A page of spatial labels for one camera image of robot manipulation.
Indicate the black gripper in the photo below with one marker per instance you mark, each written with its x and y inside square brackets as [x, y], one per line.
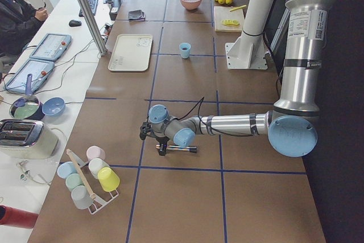
[162, 140]

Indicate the steel muddler black tip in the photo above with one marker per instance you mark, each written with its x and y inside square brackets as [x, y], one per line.
[190, 149]

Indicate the yellow cup on rack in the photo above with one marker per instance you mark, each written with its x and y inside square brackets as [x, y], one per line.
[108, 179]

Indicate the pink cup on rack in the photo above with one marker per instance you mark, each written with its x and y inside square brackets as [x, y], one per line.
[95, 152]

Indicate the white cup on rack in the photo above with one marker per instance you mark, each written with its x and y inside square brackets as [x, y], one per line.
[95, 165]

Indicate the grey cup on rack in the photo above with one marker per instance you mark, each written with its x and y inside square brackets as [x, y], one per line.
[81, 197]

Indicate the green cup on rack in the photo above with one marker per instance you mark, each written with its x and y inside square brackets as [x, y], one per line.
[72, 181]

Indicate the light blue plastic cup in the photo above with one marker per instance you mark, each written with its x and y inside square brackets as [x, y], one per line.
[184, 53]

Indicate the blue cup on rack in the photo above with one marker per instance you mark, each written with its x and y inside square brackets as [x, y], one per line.
[66, 169]

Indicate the cream bear serving tray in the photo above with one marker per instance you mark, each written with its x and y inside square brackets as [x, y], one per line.
[131, 53]

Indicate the blue bowl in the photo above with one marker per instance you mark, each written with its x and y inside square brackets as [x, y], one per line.
[53, 107]

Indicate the grey folded cloth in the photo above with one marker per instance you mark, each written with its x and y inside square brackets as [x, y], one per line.
[136, 15]

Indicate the white toaster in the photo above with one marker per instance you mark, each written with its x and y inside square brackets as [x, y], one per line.
[27, 139]

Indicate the blue pot with lid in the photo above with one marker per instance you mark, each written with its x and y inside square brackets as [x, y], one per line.
[28, 107]

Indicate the wooden cutting board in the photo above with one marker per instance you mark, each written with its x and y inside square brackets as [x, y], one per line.
[221, 13]

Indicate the lemon slices row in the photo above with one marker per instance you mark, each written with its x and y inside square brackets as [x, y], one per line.
[230, 22]

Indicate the lower teach pendant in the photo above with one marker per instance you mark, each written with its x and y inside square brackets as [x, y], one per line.
[40, 70]

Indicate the teach pendant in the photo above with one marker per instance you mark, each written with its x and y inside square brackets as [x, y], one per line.
[40, 70]
[51, 47]

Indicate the upper teach pendant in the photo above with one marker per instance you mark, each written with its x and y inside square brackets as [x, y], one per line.
[51, 47]

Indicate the black computer mouse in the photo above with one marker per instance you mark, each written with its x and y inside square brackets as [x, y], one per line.
[74, 23]

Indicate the yellow plastic knife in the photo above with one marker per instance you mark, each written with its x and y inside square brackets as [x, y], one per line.
[237, 8]

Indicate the black keyboard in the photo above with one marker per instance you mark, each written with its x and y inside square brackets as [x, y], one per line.
[89, 2]

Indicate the red bottle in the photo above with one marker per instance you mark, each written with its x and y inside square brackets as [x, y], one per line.
[17, 218]

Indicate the seated person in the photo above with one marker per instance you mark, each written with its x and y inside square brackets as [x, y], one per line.
[20, 22]

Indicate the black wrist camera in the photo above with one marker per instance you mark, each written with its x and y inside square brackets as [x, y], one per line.
[146, 131]

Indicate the white wire cup rack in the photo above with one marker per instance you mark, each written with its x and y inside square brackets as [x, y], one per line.
[100, 198]

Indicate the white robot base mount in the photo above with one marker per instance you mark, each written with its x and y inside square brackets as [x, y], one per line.
[247, 52]

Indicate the aluminium frame post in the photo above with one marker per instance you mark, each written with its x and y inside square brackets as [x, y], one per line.
[92, 26]

